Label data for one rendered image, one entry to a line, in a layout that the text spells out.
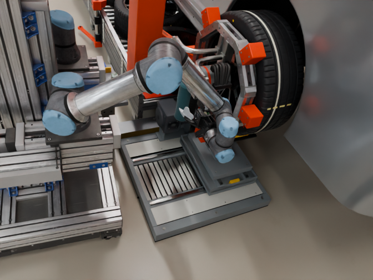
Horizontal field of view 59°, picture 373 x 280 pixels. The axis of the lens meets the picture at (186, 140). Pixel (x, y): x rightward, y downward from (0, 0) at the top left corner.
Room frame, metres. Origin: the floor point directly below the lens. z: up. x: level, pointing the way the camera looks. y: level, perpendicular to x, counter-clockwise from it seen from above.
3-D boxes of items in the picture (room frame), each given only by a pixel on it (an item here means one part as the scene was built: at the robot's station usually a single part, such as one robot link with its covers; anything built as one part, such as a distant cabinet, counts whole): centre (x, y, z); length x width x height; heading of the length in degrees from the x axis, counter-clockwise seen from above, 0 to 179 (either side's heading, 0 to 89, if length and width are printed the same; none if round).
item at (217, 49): (1.52, 0.06, 1.03); 0.19 x 0.18 x 0.11; 123
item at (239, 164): (1.60, -0.24, 0.32); 0.40 x 0.30 x 0.28; 33
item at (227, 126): (1.00, -0.15, 0.95); 0.11 x 0.08 x 0.11; 12
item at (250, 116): (1.24, -0.27, 0.85); 0.09 x 0.08 x 0.07; 33
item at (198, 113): (1.12, -0.07, 0.86); 0.12 x 0.08 x 0.09; 33
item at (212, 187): (1.60, -0.24, 0.13); 0.50 x 0.36 x 0.10; 33
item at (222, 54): (1.36, -0.05, 1.03); 0.19 x 0.18 x 0.11; 123
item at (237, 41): (1.51, -0.10, 0.85); 0.54 x 0.07 x 0.54; 33
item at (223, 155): (0.98, -0.15, 0.85); 0.11 x 0.08 x 0.09; 33
